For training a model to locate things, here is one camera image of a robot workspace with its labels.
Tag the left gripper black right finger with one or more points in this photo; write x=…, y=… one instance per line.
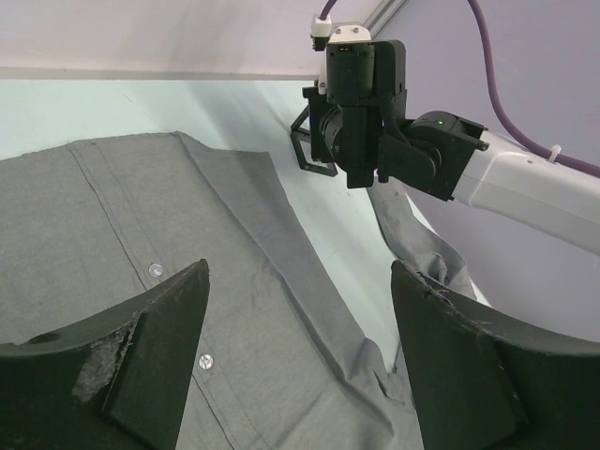
x=483, y=380

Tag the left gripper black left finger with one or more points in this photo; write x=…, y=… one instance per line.
x=116, y=380

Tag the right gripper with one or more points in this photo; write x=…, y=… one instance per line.
x=365, y=99

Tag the grey button-up shirt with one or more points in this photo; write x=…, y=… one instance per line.
x=281, y=362

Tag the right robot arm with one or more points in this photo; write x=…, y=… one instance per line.
x=452, y=158

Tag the aluminium frame rail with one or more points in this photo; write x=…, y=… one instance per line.
x=382, y=15

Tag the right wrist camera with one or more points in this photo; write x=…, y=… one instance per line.
x=323, y=32

